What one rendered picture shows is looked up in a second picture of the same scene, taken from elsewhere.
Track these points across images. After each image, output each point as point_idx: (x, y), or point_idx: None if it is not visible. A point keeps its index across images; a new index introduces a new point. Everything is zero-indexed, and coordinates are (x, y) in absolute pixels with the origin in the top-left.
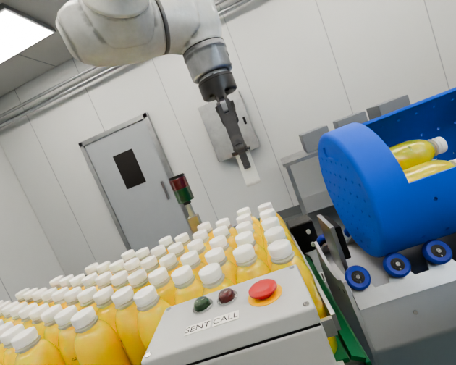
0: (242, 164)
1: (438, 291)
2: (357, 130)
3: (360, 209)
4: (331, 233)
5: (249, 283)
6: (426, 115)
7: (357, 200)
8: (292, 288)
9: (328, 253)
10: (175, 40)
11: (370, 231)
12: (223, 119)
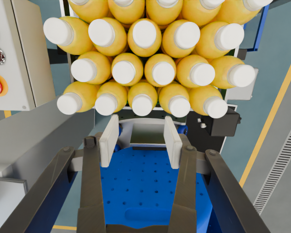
0: (99, 136)
1: None
2: None
3: (120, 170)
4: (130, 140)
5: (13, 74)
6: None
7: (117, 176)
8: None
9: (177, 125)
10: None
11: (116, 160)
12: (8, 219)
